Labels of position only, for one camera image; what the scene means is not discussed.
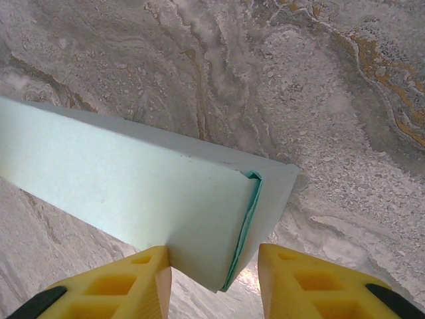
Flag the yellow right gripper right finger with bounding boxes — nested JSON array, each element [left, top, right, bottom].
[[258, 243, 422, 319]]

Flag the light blue paper box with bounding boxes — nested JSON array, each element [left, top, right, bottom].
[[0, 95, 299, 293]]

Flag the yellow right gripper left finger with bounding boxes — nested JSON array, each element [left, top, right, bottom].
[[9, 245, 173, 319]]

